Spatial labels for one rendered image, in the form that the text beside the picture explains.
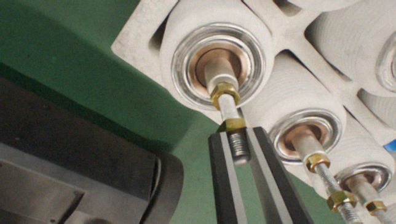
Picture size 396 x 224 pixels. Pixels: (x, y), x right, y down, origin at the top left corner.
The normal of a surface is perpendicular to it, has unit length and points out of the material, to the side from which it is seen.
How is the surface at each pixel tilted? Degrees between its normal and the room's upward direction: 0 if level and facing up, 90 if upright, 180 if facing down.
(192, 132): 0
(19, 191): 0
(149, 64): 0
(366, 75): 43
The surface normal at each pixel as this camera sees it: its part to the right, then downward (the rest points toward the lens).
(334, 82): 0.04, 0.58
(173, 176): 0.61, -0.55
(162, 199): 0.48, -0.12
